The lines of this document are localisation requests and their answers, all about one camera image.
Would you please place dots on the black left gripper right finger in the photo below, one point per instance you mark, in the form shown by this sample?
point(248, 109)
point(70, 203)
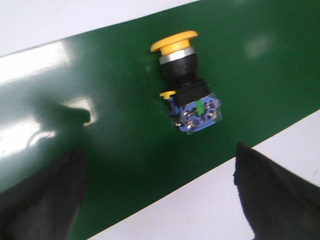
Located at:
point(278, 204)

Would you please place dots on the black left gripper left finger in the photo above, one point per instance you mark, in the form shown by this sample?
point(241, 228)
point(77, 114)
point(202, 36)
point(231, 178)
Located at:
point(45, 205)

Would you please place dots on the yellow mushroom push button switch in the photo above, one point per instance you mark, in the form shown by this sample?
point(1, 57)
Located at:
point(192, 106)

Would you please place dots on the green conveyor belt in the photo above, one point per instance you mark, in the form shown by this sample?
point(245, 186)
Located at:
point(99, 92)

